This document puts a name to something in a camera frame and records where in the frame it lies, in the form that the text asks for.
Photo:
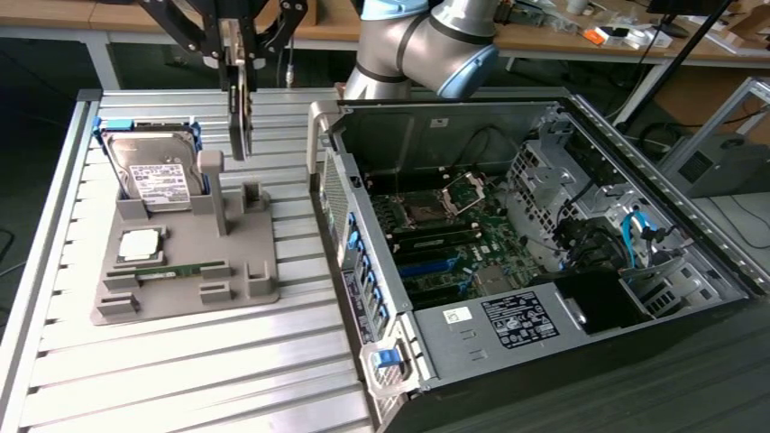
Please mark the grey metal disk bay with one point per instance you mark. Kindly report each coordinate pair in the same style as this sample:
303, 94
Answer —
662, 293

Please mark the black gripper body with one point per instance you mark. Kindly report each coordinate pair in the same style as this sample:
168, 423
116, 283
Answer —
231, 9

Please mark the white cup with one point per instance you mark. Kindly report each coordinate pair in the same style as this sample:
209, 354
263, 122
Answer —
578, 5

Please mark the grey power supply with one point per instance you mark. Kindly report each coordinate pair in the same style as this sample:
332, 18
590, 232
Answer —
456, 343

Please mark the black RAM stick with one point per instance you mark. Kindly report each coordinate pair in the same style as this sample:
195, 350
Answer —
435, 242

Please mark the aluminium profile frame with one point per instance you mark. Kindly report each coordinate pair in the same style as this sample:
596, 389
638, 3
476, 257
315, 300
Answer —
759, 83

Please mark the black monitor with stand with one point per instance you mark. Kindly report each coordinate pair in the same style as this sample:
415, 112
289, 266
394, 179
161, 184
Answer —
674, 28

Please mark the brown cardboard piece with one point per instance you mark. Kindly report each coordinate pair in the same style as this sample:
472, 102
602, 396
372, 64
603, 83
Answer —
751, 22

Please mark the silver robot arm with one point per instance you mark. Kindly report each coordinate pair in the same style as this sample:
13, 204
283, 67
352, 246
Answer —
415, 45

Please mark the orange box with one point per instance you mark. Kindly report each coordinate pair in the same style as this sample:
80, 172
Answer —
595, 36

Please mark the long wooden desk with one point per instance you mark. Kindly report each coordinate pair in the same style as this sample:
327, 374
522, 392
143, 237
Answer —
48, 13

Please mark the silver CPU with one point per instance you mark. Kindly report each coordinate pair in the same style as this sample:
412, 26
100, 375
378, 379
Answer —
139, 245

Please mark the grey computer tower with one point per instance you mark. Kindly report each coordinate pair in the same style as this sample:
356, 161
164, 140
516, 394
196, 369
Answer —
722, 167

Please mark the blue case latch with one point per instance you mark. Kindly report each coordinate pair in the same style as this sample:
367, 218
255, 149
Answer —
384, 358

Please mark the silver chipset heatsink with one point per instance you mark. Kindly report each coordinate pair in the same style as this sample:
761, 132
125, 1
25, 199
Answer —
492, 277

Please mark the black stand pole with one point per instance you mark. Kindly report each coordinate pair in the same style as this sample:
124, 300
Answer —
679, 58

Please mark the white box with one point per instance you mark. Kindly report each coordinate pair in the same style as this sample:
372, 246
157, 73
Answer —
652, 40

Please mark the silver socket cover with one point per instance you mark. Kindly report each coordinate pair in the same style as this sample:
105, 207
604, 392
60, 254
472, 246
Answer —
475, 177

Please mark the silver hard disk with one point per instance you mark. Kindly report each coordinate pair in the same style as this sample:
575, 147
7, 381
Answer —
149, 158

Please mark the blue disk carrier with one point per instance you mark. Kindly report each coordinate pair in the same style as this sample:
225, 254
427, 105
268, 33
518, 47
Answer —
120, 124

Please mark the graphics card with fan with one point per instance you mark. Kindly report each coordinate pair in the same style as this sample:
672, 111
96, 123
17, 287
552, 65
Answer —
239, 126

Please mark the green RAM stick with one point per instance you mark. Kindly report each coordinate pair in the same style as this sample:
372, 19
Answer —
173, 269

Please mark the black open PC case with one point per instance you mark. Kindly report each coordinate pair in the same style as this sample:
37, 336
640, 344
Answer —
602, 397

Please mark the grey parts rack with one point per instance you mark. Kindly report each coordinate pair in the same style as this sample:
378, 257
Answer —
180, 288

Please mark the green motherboard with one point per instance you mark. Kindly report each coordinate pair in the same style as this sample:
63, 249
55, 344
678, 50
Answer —
499, 234

